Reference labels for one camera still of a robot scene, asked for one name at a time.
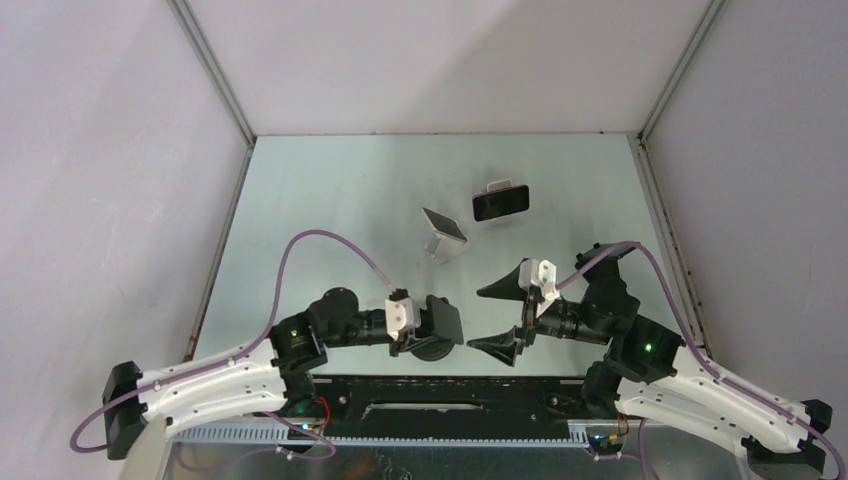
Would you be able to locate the black smartphone on white stand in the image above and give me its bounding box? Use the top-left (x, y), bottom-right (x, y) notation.
top-left (472, 185), bottom-right (530, 222)

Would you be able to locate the black angled phone stand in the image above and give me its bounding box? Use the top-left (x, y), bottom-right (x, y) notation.
top-left (575, 243), bottom-right (640, 310)

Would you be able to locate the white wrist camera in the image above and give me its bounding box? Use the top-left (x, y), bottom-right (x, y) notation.
top-left (525, 258), bottom-right (561, 319)
top-left (384, 298), bottom-right (421, 341)

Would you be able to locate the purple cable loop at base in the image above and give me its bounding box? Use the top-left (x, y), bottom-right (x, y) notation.
top-left (175, 407), bottom-right (339, 472)

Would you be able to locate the white angled phone stand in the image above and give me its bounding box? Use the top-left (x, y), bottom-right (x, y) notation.
top-left (424, 231), bottom-right (471, 265)

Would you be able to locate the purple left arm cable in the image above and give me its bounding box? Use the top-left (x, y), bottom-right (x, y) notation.
top-left (69, 229), bottom-right (402, 455)

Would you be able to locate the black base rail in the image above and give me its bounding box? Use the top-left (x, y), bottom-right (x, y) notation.
top-left (313, 375), bottom-right (625, 444)

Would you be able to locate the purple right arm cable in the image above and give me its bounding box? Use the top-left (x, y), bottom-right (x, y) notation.
top-left (556, 241), bottom-right (848, 480)

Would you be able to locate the black smartphone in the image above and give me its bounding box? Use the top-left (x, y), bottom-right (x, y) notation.
top-left (425, 295), bottom-right (465, 345)
top-left (472, 185), bottom-right (530, 222)

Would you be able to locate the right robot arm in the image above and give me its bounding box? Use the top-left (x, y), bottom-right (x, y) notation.
top-left (467, 254), bottom-right (832, 479)

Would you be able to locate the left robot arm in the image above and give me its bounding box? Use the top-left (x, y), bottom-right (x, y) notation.
top-left (102, 287), bottom-right (461, 460)

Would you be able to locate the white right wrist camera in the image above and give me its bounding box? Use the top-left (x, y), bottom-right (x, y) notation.
top-left (525, 258), bottom-right (561, 319)

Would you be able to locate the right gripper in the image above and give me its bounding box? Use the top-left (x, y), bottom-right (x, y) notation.
top-left (465, 265), bottom-right (610, 367)

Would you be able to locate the black phone stand round base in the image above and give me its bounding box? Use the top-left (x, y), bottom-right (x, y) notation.
top-left (407, 336), bottom-right (456, 362)

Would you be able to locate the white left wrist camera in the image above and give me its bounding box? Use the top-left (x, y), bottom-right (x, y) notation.
top-left (384, 298), bottom-right (421, 341)

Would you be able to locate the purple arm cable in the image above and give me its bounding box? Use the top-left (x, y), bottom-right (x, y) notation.
top-left (69, 229), bottom-right (402, 455)
top-left (556, 241), bottom-right (848, 480)

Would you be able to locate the small phone on stand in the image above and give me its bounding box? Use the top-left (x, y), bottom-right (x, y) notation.
top-left (422, 207), bottom-right (468, 243)

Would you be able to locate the white phone stand behind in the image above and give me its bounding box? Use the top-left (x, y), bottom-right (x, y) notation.
top-left (485, 179), bottom-right (513, 193)

